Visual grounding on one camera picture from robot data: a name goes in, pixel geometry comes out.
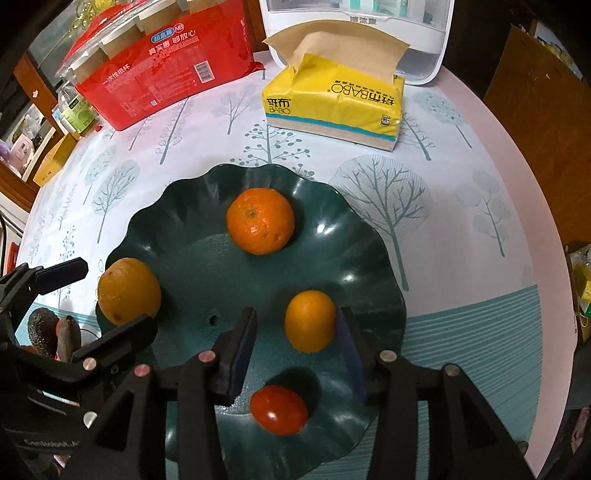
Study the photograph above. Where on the green label jar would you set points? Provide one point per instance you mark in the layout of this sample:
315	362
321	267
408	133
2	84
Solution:
74	117

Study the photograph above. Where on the red pack of jars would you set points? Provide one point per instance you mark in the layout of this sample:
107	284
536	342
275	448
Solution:
161	69

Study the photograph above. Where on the yellow cardboard box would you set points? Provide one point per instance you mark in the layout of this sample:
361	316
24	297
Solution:
53	161

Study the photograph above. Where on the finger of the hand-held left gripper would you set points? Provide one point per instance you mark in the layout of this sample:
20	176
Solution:
124	334
64	272

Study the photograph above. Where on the yellow tissue pack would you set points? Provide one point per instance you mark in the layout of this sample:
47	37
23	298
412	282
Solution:
323	101

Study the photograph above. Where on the yellow plastic bag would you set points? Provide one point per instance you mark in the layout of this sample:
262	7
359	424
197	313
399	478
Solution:
582	290

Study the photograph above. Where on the red tomato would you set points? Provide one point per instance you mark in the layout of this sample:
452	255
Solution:
279	410

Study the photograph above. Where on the dark brown sweet potato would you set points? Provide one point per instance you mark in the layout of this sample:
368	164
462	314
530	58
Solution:
69	339

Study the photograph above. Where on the dark green wavy plate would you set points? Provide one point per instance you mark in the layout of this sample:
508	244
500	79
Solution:
194	258

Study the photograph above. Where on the dark avocado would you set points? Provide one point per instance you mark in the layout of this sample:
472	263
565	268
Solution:
44	330

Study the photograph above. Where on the large yellow-orange citrus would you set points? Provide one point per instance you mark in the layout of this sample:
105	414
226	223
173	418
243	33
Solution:
129	290

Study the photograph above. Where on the brown wooden cabinet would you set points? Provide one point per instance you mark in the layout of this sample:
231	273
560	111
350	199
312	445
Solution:
27	74

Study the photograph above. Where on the white storage box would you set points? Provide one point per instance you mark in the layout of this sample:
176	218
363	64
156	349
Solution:
425	60

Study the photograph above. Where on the small orange kumquat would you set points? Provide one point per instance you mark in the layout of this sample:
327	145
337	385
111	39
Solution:
310	321

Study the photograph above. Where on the pink small appliance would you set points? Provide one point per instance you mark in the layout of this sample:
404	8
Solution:
21	154

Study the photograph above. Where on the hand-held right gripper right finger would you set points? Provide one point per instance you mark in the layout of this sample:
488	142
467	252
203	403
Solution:
351	353

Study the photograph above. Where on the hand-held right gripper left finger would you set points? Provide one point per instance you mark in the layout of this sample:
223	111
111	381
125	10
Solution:
242	344

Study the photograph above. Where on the large orange mandarin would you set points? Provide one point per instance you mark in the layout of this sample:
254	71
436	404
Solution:
261	221

